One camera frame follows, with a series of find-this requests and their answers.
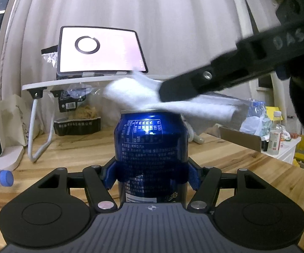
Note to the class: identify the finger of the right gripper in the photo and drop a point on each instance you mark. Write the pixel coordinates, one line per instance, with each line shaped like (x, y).
(279, 48)

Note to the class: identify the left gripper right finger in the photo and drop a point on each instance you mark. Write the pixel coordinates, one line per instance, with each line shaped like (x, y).
(205, 182)

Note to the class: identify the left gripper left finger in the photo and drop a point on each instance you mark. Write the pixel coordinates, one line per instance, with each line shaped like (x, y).
(98, 181)

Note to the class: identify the blue Pepsi can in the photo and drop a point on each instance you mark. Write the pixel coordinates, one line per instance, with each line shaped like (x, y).
(151, 153)

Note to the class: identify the white paper towel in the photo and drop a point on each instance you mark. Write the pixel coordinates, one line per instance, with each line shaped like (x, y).
(139, 92)

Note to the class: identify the pack of water bottles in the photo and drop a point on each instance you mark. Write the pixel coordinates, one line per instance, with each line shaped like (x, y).
(256, 108)

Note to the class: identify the grey-green tube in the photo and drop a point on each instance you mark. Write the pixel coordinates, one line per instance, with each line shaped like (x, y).
(193, 137)

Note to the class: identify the white plastic bag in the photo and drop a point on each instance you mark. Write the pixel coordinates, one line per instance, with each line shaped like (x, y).
(258, 126)

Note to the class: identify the cardboard box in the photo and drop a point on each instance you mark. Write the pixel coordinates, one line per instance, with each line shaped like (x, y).
(252, 142)

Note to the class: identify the clear snack bag black label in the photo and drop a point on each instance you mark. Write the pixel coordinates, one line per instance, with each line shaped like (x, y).
(76, 101)

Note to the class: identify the beige curtain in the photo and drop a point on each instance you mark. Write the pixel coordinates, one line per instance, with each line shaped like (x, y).
(175, 35)

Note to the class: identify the clear bottle white cap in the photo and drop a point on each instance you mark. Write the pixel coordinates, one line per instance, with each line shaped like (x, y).
(275, 134)

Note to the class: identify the white drawer cabinet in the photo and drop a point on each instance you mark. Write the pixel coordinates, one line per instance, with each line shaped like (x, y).
(287, 151)

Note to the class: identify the white lap desk stand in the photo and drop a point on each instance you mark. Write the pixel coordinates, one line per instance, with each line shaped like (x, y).
(39, 90)

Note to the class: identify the tablet with white screen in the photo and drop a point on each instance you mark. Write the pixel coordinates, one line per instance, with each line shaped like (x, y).
(99, 50)

